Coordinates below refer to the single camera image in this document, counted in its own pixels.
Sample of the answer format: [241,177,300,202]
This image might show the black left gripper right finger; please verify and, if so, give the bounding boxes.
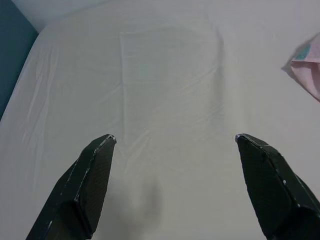
[235,133,320,240]

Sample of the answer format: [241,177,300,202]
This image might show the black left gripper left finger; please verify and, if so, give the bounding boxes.
[26,134,117,240]

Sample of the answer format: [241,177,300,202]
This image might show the bed with white sheet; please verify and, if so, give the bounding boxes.
[0,0,320,240]

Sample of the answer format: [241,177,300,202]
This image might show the pink orange-patterned pillow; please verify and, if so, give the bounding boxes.
[281,32,320,103]

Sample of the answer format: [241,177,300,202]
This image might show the blue upholstered headboard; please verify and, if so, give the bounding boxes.
[0,0,40,122]

